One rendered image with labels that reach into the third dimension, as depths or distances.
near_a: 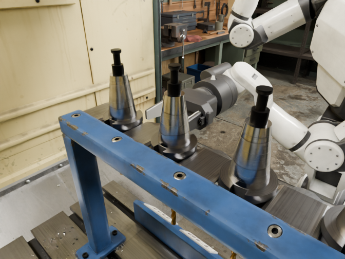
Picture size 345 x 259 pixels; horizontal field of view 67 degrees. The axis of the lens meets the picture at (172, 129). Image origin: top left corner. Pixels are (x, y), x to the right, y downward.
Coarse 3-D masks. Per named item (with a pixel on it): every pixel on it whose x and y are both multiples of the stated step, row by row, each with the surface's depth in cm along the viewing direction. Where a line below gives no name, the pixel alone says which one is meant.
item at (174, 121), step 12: (168, 96) 31; (180, 96) 31; (168, 108) 31; (180, 108) 31; (168, 120) 32; (180, 120) 32; (168, 132) 32; (180, 132) 32; (168, 144) 33; (180, 144) 33
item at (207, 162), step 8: (200, 152) 34; (208, 152) 34; (216, 152) 34; (184, 160) 33; (192, 160) 33; (200, 160) 33; (208, 160) 33; (216, 160) 33; (224, 160) 33; (192, 168) 31; (200, 168) 31; (208, 168) 31; (216, 168) 31; (208, 176) 30; (216, 176) 30
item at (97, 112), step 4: (104, 104) 47; (108, 104) 47; (92, 108) 46; (96, 108) 46; (100, 108) 46; (104, 108) 46; (108, 108) 46; (88, 112) 44; (92, 112) 44; (96, 112) 44; (100, 112) 44; (104, 112) 44; (92, 116) 43; (96, 116) 43; (100, 116) 43; (100, 120) 42
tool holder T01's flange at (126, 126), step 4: (140, 112) 42; (104, 116) 41; (136, 116) 41; (140, 116) 41; (104, 120) 40; (108, 120) 40; (112, 120) 40; (132, 120) 40; (136, 120) 40; (140, 120) 41; (108, 124) 41; (112, 124) 39; (116, 124) 39; (120, 124) 39; (124, 124) 39; (128, 124) 39; (132, 124) 40; (136, 124) 40; (140, 124) 42; (116, 128) 39; (120, 128) 39; (124, 128) 39; (128, 128) 39
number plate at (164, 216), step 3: (144, 204) 61; (147, 204) 62; (150, 207) 60; (153, 207) 63; (153, 210) 59; (156, 210) 61; (159, 210) 64; (159, 213) 59; (162, 213) 62; (162, 216) 58; (165, 216) 60; (165, 219) 57; (168, 219) 58; (171, 219) 61
